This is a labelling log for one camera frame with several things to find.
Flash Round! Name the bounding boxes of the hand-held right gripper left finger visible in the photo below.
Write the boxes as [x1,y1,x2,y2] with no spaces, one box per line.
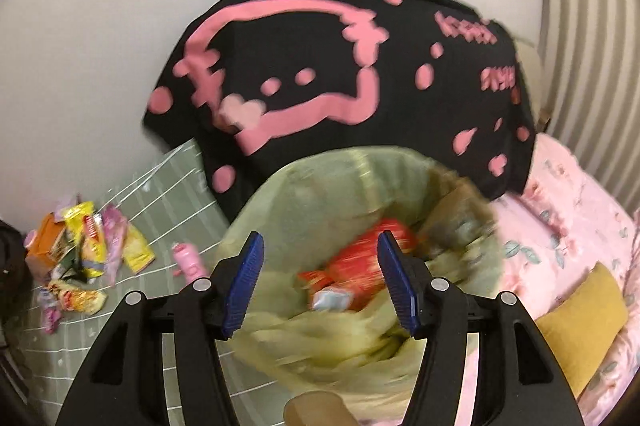
[55,231,266,426]

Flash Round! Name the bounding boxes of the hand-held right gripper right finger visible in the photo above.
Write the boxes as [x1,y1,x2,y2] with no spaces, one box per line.
[377,230,586,426]

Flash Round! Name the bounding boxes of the yellow-green plastic bin bag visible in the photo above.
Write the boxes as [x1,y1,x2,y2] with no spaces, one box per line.
[220,146,503,426]

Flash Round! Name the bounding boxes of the red snack packet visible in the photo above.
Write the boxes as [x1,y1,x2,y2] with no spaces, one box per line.
[297,219,418,307]

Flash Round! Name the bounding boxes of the small pink bottle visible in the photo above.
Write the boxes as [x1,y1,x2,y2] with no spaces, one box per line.
[171,242,211,279]

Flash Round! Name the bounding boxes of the small white blue packet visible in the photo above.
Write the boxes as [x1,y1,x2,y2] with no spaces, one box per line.
[310,287,353,311]

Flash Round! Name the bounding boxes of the brown paper packet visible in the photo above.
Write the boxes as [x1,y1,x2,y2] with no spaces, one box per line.
[417,186,493,257]

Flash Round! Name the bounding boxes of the green grid bedsheet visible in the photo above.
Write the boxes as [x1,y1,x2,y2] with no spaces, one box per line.
[0,136,281,426]

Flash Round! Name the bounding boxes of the pile of colourful snack wrappers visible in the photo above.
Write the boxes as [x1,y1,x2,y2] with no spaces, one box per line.
[22,193,153,334]

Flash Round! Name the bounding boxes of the black cloth with pink print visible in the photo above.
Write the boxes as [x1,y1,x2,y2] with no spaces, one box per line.
[141,0,538,219]

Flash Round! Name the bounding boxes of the pink floral quilt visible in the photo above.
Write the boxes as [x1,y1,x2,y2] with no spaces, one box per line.
[350,133,640,426]

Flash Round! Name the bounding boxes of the mustard yellow pillow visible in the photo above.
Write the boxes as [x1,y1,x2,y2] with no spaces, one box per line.
[535,262,630,399]

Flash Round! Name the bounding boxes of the beige headboard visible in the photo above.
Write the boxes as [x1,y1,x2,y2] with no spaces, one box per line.
[515,36,553,132]

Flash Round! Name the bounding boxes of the grey striped curtain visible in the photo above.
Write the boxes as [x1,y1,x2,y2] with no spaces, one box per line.
[537,0,640,227]

